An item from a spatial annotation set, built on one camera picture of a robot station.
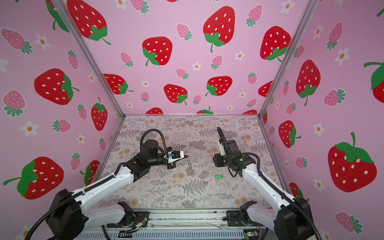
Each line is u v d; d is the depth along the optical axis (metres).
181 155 0.62
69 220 0.39
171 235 0.70
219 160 0.72
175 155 0.60
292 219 0.40
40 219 0.36
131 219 0.70
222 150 0.74
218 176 0.89
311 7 0.69
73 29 0.75
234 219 0.73
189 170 0.91
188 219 0.76
